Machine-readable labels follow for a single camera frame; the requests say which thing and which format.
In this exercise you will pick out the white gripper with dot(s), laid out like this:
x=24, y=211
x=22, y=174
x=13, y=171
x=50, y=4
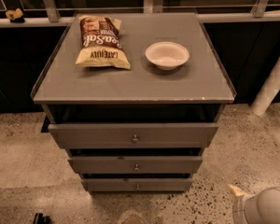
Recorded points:
x=241, y=204

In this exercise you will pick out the grey drawer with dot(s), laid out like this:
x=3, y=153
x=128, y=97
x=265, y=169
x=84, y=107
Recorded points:
x=133, y=135
x=136, y=164
x=137, y=184

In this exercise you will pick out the grey drawer cabinet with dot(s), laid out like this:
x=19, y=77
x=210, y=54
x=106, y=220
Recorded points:
x=195, y=92

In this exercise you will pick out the grey bottom drawer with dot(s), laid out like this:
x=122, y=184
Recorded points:
x=137, y=184

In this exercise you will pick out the grey top drawer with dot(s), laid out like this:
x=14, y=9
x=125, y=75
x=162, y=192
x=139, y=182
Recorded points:
x=133, y=135

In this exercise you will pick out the white diagonal pole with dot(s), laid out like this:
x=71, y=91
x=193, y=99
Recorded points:
x=268, y=91

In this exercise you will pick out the white paper bowl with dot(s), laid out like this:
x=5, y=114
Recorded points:
x=167, y=55

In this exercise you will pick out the black object on floor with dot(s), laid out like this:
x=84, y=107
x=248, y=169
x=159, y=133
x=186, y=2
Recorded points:
x=41, y=219

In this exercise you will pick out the brown cream chip bag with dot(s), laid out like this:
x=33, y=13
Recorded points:
x=100, y=46

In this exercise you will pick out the yellow black object on ledge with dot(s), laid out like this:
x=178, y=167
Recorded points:
x=15, y=15

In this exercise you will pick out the metal window railing frame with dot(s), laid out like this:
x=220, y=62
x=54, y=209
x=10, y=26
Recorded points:
x=39, y=13

